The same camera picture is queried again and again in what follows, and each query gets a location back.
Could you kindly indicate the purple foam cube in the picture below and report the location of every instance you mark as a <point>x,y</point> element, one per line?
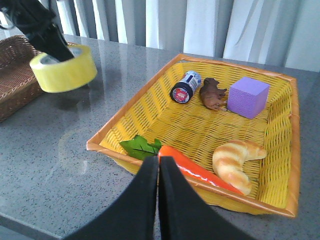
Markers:
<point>248,97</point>

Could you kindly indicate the small blue white can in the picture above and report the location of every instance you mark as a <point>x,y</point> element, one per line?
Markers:
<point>184,90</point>

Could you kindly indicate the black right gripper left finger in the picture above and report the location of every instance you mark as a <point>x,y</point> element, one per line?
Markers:
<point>132,215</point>

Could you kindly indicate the brown toy animal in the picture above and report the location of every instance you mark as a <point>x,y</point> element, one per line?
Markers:
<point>211,95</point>

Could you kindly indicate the yellow woven basket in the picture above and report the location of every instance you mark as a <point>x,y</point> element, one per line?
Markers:
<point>197,131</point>

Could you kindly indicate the yellow transparent tape roll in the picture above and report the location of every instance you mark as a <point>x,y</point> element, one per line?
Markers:
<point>58,77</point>

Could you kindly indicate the white grey curtain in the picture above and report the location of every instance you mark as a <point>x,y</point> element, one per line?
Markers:
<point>283,33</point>

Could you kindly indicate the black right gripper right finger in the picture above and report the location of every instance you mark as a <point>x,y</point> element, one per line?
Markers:
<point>184,215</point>

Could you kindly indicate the orange toy carrot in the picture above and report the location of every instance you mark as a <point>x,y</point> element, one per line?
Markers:
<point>139,148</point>

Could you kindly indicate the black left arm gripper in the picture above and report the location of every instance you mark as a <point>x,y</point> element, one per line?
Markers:
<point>37,22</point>

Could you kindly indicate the toy croissant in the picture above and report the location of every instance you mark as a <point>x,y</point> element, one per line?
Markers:
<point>228,160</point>

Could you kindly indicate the brown woven basket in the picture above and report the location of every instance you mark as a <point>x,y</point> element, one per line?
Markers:
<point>18,84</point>

